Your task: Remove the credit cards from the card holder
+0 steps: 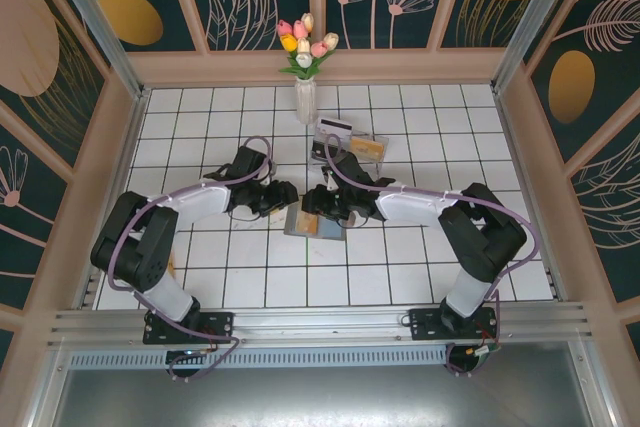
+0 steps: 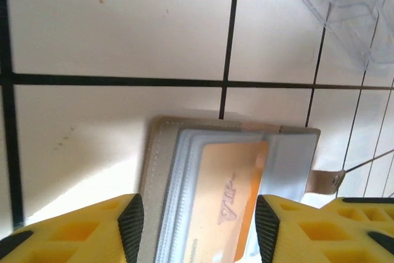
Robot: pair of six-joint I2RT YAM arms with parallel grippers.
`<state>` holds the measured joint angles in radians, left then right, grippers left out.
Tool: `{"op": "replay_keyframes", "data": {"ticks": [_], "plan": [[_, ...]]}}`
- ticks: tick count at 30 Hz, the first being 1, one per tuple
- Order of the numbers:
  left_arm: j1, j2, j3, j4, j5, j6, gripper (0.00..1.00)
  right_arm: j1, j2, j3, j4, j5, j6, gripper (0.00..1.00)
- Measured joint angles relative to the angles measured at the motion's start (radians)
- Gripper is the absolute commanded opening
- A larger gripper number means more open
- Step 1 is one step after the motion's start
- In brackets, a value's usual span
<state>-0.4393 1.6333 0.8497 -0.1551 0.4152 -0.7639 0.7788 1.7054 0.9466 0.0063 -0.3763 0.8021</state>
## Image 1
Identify aluminium corner post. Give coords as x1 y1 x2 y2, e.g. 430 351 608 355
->
39 0 151 101
492 0 571 93

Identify aluminium front rail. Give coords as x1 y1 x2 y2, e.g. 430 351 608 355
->
47 300 599 351

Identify white ribbed vase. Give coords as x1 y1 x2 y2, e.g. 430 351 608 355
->
294 77 318 126

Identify grey metal panel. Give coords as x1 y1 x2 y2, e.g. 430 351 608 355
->
49 366 601 427

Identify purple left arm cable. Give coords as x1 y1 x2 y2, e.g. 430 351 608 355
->
107 135 276 383

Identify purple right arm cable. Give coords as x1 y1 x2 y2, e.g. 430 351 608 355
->
322 132 544 378

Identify perforated metal cable tray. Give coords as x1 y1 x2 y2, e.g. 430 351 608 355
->
67 349 451 369

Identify white card with black stripe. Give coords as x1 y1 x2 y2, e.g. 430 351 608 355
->
316 117 354 142

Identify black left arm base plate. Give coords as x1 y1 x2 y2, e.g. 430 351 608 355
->
143 310 236 347

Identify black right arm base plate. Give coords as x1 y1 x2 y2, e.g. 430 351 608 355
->
408 307 501 343

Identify green circuit board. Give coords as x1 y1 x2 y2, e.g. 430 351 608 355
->
469 344 501 363

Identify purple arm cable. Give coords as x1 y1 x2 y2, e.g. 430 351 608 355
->
322 132 544 378
107 135 276 383

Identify clear acrylic card stand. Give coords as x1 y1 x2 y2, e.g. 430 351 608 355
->
308 116 391 178

